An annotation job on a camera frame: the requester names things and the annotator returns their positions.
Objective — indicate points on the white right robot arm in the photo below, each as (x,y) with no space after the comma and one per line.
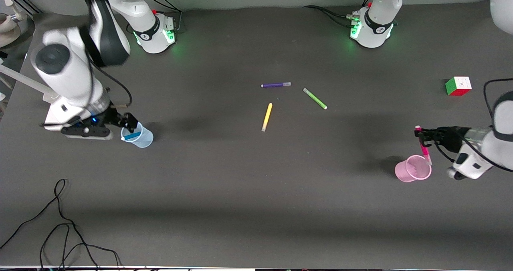
(68,70)

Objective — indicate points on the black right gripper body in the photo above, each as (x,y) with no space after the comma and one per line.
(115,118)

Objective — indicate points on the green marker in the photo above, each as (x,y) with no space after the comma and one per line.
(315,98)

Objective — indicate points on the translucent blue cup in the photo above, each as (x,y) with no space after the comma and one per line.
(142,139)

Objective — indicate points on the translucent pink cup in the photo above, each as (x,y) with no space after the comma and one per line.
(413,170)

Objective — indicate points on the beige round object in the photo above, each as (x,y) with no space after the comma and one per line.
(9,30)

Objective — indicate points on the yellow marker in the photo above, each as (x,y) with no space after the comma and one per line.
(267,117)

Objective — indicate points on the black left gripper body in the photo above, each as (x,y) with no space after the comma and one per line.
(451,136)

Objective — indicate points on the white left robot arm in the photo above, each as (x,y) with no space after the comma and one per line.
(497,142)

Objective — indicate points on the Rubik's cube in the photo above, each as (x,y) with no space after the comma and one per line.
(458,86)

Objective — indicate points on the blue marker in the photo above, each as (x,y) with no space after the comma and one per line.
(132,135)

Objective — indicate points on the pink marker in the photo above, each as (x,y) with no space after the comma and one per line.
(424,148)

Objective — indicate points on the purple marker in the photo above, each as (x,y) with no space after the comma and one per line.
(275,85)

